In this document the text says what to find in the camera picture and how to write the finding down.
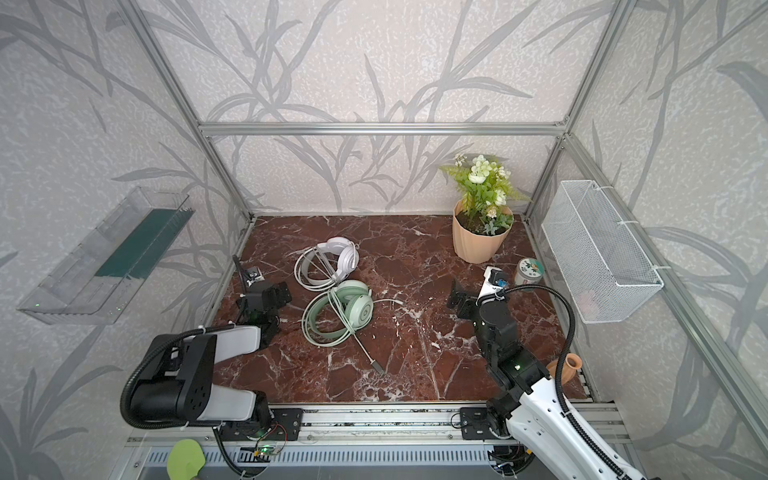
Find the white over-ear headphones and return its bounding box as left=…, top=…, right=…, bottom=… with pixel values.
left=294, top=237, right=359, bottom=292

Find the mint green over-ear headphones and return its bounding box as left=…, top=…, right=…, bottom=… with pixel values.
left=301, top=280, right=374, bottom=349

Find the mint green headphone cable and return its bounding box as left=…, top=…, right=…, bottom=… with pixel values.
left=326, top=287, right=406, bottom=376

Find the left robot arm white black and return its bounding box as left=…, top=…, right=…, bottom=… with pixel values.
left=120, top=256, right=292, bottom=438

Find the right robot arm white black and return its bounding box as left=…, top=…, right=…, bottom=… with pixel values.
left=447, top=281, right=645, bottom=479

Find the small green white tin can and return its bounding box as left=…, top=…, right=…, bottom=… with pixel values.
left=514, top=258, right=544, bottom=286

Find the small terracotta vase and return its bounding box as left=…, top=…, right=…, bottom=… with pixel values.
left=547, top=353, right=583, bottom=386

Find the potted plant beige pot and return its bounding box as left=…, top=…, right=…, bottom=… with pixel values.
left=440, top=153, right=530, bottom=264

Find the light green object front left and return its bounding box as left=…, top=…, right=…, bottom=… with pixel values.
left=166, top=439, right=206, bottom=480

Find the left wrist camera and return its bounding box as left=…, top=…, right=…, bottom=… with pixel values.
left=239, top=266, right=264, bottom=288

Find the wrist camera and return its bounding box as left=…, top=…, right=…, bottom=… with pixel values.
left=239, top=266, right=264, bottom=288
left=478, top=266, right=510, bottom=297

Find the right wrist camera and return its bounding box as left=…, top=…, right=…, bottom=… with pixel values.
left=478, top=266, right=510, bottom=297

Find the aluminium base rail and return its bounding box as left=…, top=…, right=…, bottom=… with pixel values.
left=113, top=401, right=631, bottom=469

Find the white wire mesh basket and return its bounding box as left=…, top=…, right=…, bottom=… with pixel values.
left=542, top=180, right=664, bottom=324

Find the clear plastic wall shelf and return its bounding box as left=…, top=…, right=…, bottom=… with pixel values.
left=17, top=187, right=194, bottom=325

